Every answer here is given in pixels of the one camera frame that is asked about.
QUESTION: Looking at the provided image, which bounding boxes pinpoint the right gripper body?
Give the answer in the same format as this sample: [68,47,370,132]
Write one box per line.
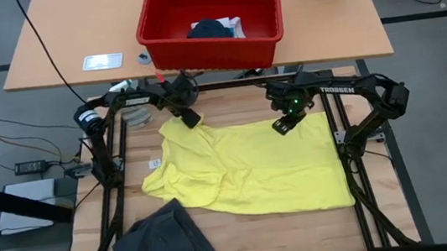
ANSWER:
[262,75,317,122]

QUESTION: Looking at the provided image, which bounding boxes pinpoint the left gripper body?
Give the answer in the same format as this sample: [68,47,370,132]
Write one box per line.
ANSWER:
[156,70,203,123]

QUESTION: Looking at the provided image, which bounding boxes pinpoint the yellow t-shirt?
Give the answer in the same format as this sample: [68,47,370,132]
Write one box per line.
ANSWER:
[133,96,358,232]

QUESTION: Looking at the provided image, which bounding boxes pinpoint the navy blue garment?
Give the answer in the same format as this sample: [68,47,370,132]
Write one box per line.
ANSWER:
[185,15,236,44]

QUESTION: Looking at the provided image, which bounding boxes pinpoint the white garment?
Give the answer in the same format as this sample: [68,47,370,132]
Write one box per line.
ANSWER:
[189,13,247,45]

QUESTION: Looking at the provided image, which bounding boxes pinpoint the dark grey shorts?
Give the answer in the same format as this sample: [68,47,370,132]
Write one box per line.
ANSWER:
[107,193,217,251]

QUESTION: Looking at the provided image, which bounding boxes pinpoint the red plastic laundry bin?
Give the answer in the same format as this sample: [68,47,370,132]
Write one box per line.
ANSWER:
[132,0,290,84]

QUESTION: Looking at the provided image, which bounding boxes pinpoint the light orange wooden table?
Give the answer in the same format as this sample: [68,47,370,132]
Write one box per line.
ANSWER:
[0,0,395,101]

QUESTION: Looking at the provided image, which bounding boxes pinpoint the black power adapter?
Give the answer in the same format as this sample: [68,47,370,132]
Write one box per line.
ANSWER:
[13,159,49,177]

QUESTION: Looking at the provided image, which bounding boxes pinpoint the long black cable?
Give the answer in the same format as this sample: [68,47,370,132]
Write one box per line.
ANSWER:
[13,0,88,112]

